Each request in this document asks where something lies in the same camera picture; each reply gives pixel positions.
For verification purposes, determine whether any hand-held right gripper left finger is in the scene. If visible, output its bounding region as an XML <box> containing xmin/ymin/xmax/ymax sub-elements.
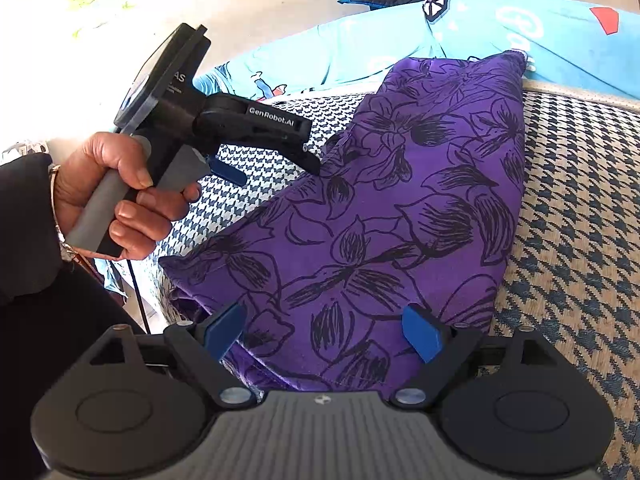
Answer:
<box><xmin>87</xmin><ymin>302</ymin><xmax>256</xmax><ymax>407</ymax></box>

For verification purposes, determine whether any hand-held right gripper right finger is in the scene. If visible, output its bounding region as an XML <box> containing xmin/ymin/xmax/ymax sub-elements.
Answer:
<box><xmin>392</xmin><ymin>302</ymin><xmax>566</xmax><ymax>407</ymax></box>

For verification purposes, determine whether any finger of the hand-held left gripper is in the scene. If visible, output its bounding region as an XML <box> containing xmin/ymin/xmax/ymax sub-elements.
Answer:
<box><xmin>272</xmin><ymin>135</ymin><xmax>322</xmax><ymax>177</ymax></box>
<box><xmin>206</xmin><ymin>154</ymin><xmax>246</xmax><ymax>184</ymax></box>

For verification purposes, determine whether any purple floral shirt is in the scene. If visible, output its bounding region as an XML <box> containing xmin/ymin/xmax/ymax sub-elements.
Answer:
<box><xmin>159</xmin><ymin>50</ymin><xmax>531</xmax><ymax>393</ymax></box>

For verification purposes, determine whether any person's left hand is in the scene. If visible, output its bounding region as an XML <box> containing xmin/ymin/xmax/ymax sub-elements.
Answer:
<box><xmin>50</xmin><ymin>131</ymin><xmax>202</xmax><ymax>262</ymax></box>

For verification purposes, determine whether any person's black clothing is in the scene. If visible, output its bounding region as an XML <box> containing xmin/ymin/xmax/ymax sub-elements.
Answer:
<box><xmin>0</xmin><ymin>255</ymin><xmax>151</xmax><ymax>441</ymax></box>

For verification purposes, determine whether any black cable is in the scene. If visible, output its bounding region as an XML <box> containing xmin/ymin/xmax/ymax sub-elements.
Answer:
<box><xmin>127</xmin><ymin>257</ymin><xmax>151</xmax><ymax>333</ymax></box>

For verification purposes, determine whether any silver bracelet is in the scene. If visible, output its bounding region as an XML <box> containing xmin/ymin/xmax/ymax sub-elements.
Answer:
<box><xmin>47</xmin><ymin>164</ymin><xmax>76</xmax><ymax>263</ymax></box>

